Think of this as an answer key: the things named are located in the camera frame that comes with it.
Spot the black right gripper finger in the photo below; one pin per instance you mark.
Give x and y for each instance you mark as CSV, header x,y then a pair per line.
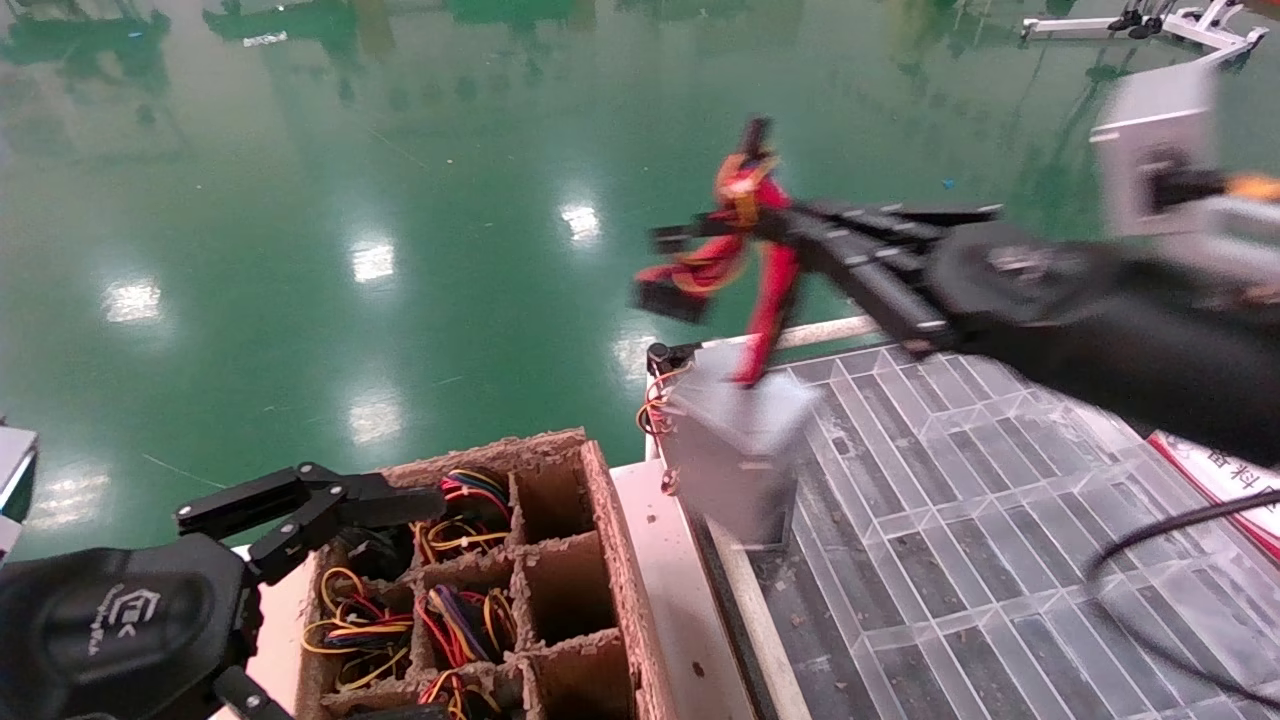
x,y
880,290
880,218

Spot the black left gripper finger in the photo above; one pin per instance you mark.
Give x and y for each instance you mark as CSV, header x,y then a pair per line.
x,y
380,503
250,695

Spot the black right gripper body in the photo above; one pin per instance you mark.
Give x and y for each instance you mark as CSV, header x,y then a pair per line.
x,y
1120,340

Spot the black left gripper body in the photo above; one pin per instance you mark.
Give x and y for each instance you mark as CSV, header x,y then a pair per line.
x,y
110,630

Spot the white sheet red print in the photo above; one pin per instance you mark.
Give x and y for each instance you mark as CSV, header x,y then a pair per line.
x,y
1230,480

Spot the brown cardboard divider box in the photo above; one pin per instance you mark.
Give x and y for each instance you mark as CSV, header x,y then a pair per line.
x,y
600,560

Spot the clear plastic compartment tray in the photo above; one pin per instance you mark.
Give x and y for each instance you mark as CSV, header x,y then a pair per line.
x,y
950,520

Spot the white metal floor stand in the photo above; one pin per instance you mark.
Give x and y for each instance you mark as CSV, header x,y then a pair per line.
x,y
1190,20

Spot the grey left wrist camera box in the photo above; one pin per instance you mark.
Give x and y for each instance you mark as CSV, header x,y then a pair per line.
x,y
15,480

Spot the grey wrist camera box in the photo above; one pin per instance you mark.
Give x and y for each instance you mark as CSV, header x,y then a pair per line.
x,y
1150,140
15,480

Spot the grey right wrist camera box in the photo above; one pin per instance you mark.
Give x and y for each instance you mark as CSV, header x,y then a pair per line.
x,y
1150,140

